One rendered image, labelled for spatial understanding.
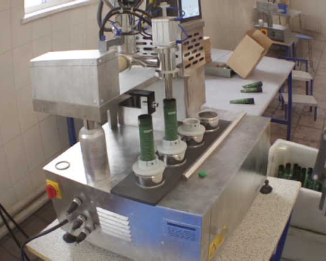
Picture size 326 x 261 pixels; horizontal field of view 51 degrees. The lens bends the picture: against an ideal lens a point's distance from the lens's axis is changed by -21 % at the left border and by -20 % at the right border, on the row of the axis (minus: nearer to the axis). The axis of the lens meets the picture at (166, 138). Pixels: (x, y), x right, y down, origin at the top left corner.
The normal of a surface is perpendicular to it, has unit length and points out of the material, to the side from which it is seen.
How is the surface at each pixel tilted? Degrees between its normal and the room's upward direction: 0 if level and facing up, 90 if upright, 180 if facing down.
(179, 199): 0
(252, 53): 90
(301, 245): 96
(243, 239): 0
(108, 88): 90
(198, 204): 0
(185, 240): 90
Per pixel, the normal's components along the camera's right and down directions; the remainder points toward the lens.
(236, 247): -0.05, -0.91
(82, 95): -0.48, 0.39
